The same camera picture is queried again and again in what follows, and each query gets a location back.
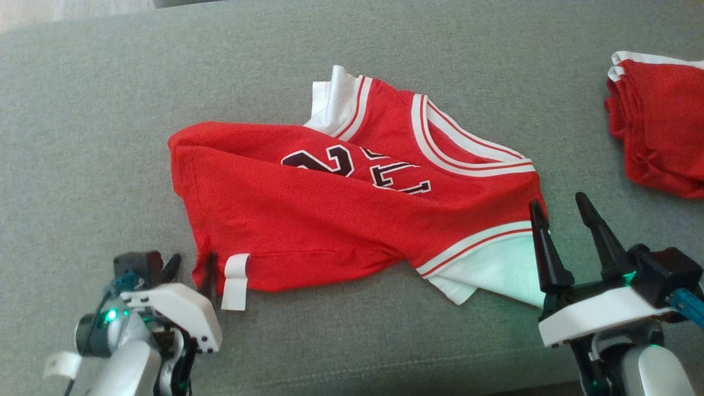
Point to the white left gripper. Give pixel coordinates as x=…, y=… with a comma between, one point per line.
x=176, y=313

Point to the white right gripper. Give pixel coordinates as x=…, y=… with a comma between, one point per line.
x=599, y=316

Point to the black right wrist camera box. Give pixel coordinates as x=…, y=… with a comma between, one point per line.
x=668, y=272

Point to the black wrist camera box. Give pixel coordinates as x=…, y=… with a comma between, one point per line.
x=137, y=267
x=668, y=272

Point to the red basketball jersey white trim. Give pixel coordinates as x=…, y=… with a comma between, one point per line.
x=308, y=220

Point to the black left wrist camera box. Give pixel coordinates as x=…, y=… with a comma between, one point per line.
x=137, y=267

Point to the red shorts white stripes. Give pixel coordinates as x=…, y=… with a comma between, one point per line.
x=665, y=121

